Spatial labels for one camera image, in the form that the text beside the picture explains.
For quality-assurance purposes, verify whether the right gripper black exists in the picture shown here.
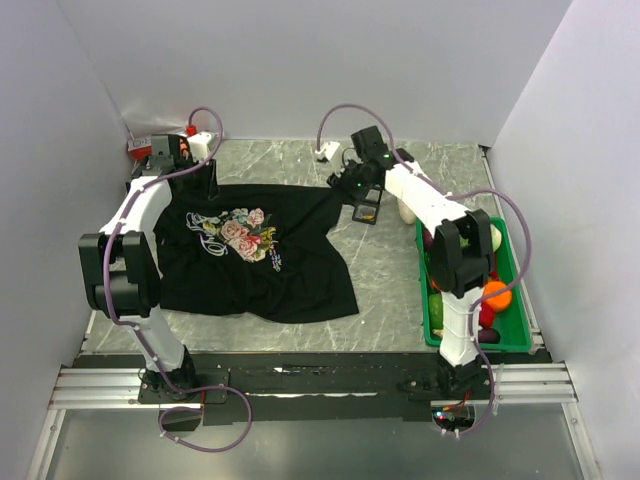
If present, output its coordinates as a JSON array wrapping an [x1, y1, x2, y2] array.
[[326, 156, 376, 209]]

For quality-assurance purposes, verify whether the black printed t-shirt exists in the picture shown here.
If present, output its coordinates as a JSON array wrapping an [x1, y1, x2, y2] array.
[[154, 184, 359, 324]]

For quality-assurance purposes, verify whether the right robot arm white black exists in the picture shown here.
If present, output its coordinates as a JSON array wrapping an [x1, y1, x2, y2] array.
[[327, 126, 494, 399]]

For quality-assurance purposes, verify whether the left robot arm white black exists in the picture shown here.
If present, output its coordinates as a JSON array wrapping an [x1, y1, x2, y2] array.
[[78, 132, 222, 402]]

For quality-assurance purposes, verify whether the white toy radish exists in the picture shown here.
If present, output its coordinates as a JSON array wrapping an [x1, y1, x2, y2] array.
[[397, 199, 417, 225]]

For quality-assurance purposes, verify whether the red white toothpaste box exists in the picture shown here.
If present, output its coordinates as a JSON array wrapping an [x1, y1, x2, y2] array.
[[127, 135, 152, 161]]

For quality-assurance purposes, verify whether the clear plastic bag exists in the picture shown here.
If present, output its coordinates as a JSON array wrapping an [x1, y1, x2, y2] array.
[[121, 100, 187, 138]]

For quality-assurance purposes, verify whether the purple toy onion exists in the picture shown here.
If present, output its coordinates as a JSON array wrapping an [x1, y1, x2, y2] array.
[[422, 229, 434, 251]]

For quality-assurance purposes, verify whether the green toy pepper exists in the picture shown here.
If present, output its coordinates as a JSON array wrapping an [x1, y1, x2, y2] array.
[[428, 293, 444, 330]]

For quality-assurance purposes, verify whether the green toy lettuce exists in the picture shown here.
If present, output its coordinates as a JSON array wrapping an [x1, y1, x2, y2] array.
[[459, 224, 503, 252]]

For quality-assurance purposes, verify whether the red toy pepper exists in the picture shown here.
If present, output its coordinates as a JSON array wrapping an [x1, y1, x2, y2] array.
[[479, 258, 499, 329]]

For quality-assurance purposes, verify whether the orange toy fruit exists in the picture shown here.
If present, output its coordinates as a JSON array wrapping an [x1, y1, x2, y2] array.
[[483, 281, 513, 313]]

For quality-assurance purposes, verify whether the purple toy eggplant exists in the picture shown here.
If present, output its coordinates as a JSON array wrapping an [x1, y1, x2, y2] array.
[[477, 327, 501, 344]]

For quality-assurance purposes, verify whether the green plastic bin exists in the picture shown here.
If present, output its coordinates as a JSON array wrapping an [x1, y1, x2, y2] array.
[[415, 217, 532, 352]]

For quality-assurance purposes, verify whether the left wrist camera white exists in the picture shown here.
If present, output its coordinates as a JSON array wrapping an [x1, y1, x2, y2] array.
[[186, 125, 218, 162]]

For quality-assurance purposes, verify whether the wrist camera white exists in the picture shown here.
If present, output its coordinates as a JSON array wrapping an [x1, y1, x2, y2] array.
[[186, 125, 218, 162], [315, 141, 341, 163]]

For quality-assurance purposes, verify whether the black wire frame stand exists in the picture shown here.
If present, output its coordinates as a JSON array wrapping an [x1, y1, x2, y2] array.
[[352, 185, 383, 225]]

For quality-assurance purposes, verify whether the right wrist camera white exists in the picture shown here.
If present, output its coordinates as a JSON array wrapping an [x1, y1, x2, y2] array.
[[315, 141, 341, 163]]

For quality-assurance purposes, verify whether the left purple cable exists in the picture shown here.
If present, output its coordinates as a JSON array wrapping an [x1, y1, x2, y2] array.
[[101, 106, 253, 455]]

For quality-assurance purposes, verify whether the purple cable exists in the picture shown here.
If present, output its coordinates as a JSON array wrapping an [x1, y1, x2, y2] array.
[[317, 103, 533, 437], [101, 106, 253, 455]]

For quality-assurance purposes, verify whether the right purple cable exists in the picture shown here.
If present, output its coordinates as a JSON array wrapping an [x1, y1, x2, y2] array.
[[317, 103, 533, 437]]

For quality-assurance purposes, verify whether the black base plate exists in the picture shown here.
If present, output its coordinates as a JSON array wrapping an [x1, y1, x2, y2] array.
[[137, 351, 551, 427]]

